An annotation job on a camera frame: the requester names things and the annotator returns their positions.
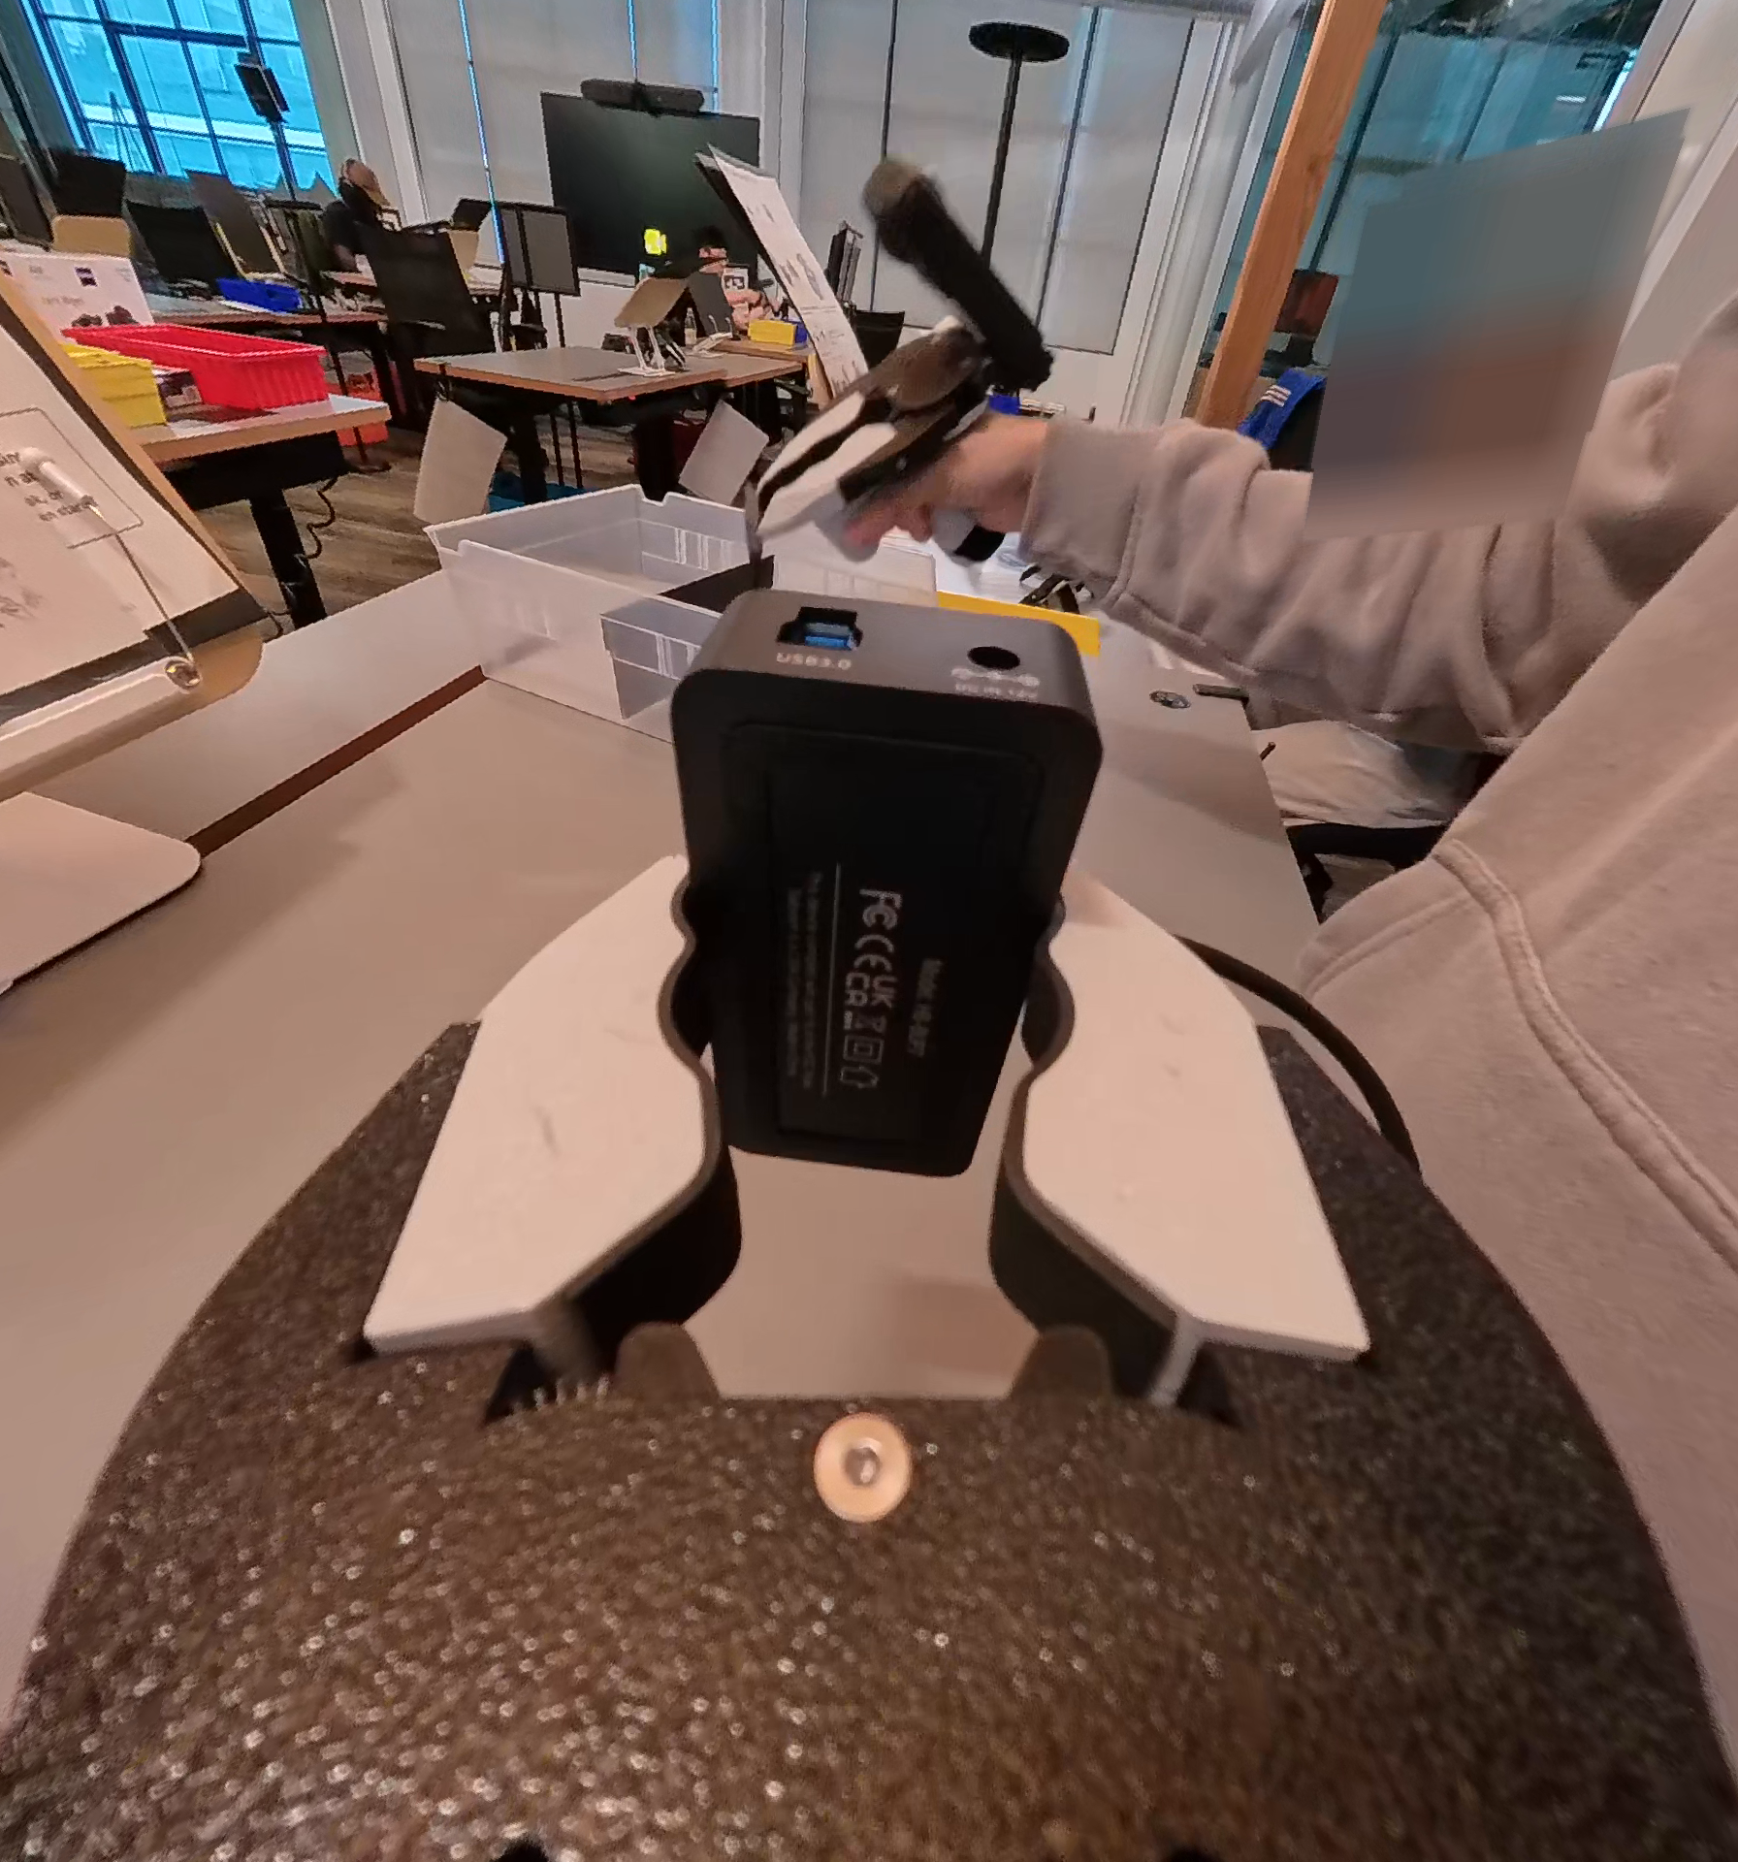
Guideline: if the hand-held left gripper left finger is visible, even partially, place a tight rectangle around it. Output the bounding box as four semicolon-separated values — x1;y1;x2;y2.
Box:
364;855;743;1386

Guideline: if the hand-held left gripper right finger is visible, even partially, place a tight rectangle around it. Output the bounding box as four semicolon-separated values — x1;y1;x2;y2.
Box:
988;873;1374;1409

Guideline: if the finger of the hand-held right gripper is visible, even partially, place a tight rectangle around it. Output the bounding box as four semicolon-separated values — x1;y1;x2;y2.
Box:
751;330;990;513
756;433;947;564

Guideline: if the clear plastic bin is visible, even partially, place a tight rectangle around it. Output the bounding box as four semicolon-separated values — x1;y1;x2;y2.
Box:
424;488;947;725

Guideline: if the black usb hub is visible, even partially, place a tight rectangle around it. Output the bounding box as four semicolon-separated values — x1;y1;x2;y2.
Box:
670;590;1104;1178

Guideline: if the person's right forearm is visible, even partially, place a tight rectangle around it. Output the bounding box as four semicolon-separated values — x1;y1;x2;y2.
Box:
1022;363;1738;757

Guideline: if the person's right hand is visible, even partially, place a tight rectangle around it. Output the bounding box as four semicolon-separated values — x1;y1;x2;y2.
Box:
850;414;1056;552

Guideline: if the hanging white paper sheet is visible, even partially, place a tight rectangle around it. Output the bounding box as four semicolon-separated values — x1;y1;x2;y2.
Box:
414;399;506;521
678;399;771;505

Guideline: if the printed paper sign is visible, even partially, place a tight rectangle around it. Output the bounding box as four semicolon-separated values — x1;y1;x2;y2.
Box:
695;145;872;389

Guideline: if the black floor lamp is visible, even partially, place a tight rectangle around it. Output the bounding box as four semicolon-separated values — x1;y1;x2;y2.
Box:
965;21;1074;300

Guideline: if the yellow box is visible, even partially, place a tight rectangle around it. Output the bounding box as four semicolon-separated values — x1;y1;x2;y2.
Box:
940;586;1104;658

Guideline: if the wood-edged grey desk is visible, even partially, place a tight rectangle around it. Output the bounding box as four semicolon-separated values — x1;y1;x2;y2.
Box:
416;344;815;503

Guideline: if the large black monitor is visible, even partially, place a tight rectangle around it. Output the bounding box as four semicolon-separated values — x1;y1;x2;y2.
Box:
539;91;763;279

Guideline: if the small black panel stand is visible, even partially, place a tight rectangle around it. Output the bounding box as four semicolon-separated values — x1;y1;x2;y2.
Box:
496;202;582;351

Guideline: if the grey desk with bins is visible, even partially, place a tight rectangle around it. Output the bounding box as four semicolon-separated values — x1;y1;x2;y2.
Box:
128;390;393;631

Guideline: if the red plastic bin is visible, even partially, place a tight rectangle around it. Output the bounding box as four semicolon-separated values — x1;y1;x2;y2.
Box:
61;323;330;410

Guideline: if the black tripod stand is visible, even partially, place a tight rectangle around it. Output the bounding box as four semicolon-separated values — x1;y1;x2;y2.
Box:
233;56;299;200

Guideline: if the yellow plastic bin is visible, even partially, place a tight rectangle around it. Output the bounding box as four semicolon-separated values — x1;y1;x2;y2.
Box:
61;342;170;431

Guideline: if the paper instruction board stand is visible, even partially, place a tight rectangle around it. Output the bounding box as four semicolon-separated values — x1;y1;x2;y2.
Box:
0;190;266;1025

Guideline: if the thick black cable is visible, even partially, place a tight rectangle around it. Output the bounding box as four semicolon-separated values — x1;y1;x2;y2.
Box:
1187;938;1426;1170

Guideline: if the wooden post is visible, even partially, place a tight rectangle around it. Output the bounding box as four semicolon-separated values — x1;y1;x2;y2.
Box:
1196;0;1389;433

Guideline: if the thin white cable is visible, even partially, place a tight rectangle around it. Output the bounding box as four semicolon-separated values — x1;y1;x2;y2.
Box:
17;444;206;690

